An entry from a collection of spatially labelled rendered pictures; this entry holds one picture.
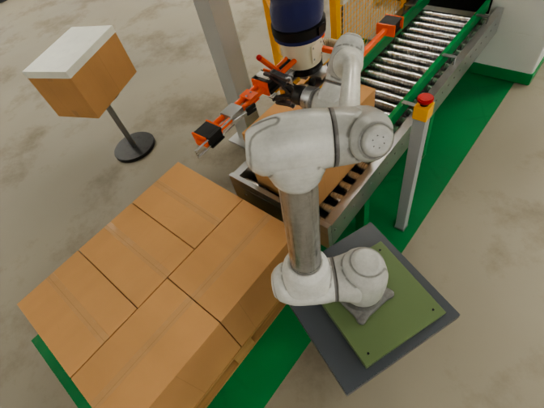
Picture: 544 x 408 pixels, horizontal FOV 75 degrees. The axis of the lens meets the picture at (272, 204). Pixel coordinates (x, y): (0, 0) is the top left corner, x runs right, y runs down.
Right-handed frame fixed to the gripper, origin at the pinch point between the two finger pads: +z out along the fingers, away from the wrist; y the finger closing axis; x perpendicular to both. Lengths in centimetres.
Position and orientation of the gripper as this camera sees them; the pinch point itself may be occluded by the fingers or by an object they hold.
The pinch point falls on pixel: (265, 83)
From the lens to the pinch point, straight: 154.3
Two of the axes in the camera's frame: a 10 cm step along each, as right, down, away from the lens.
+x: 6.1, -6.9, 3.9
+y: 1.8, 6.0, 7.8
